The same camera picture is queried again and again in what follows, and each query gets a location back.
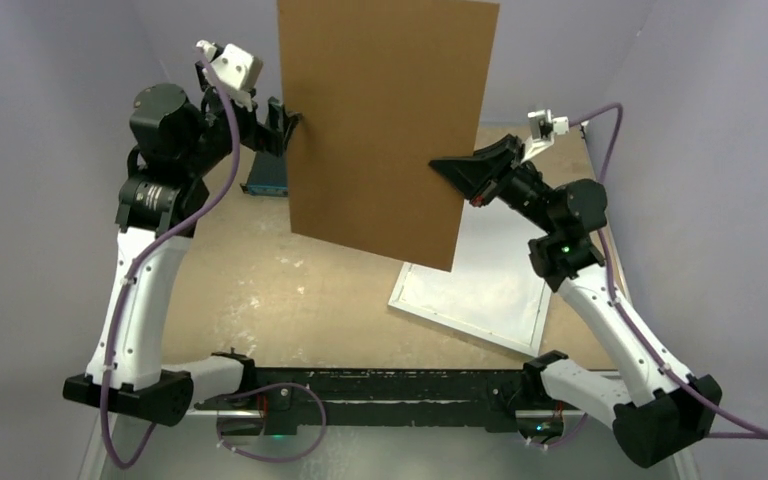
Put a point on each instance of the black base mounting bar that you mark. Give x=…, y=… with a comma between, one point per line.
x=496, y=400

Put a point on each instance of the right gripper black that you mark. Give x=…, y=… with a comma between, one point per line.
x=476, y=175

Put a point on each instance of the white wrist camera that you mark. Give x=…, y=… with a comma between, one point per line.
x=544, y=127
x=234, y=68

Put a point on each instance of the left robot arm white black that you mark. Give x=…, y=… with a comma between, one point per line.
x=177, y=142

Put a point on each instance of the landscape photo print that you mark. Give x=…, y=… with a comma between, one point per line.
x=490, y=278

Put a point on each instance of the dark network switch box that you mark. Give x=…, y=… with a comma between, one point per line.
x=267, y=177

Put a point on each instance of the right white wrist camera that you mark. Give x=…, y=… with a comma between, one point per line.
x=544, y=127

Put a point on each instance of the brown cardboard backing board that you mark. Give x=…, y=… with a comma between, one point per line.
x=383, y=87

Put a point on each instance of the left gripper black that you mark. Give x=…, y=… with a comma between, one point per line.
x=259, y=136

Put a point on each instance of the white picture frame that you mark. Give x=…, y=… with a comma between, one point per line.
x=477, y=331

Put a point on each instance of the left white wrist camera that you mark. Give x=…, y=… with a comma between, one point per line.
x=234, y=68

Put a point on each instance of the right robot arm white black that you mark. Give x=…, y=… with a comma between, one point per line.
x=658, y=407

